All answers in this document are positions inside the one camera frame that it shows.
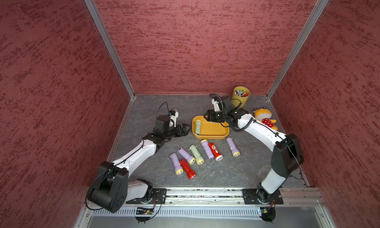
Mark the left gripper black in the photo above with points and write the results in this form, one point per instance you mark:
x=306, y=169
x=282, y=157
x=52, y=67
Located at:
x=184, y=133

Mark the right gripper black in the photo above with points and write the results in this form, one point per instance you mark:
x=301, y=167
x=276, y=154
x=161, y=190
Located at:
x=210, y=116

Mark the green flashlight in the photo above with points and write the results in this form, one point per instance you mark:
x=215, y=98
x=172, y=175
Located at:
x=198, y=124
x=199, y=159

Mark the yellow plastic storage box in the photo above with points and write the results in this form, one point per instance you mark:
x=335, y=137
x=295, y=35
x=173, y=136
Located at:
x=210, y=130

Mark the purple flashlight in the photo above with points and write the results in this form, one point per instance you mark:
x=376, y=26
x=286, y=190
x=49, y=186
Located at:
x=207, y=149
x=177, y=166
x=189, y=158
x=235, y=152

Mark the red flashlight white head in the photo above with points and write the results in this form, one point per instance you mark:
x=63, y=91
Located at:
x=218, y=156

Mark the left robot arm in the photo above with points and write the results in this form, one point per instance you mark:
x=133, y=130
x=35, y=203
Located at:
x=111, y=187

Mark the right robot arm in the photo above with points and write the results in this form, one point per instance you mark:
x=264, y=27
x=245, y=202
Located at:
x=286, y=151

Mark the pens in cup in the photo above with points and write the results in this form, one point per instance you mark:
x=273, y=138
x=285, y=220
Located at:
x=241, y=93

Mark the yellow pen cup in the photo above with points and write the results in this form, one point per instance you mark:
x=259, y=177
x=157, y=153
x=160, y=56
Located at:
x=239, y=101

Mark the red flashlight lower left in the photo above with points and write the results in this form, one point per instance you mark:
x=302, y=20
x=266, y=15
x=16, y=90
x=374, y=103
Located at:
x=190, y=173

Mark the yellow plush toy red dress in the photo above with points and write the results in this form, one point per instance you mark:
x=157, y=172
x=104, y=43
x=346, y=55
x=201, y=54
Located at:
x=264, y=115

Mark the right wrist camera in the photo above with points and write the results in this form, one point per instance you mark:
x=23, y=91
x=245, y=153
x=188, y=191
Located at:
x=217, y=104

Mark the aluminium front rail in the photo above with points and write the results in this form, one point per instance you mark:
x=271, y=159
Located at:
x=236, y=196

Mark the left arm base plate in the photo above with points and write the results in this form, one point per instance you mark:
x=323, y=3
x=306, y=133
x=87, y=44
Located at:
x=153, y=196

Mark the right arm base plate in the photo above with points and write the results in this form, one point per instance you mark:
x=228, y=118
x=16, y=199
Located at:
x=261, y=197

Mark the right corner aluminium post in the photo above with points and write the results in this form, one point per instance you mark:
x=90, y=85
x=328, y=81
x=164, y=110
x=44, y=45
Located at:
x=312, y=19

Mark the corner aluminium post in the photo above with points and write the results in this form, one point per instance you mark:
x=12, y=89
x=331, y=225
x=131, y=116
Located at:
x=94, y=12
x=312, y=19

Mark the left corner aluminium post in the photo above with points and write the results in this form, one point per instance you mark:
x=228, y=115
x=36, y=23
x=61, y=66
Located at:
x=94, y=12

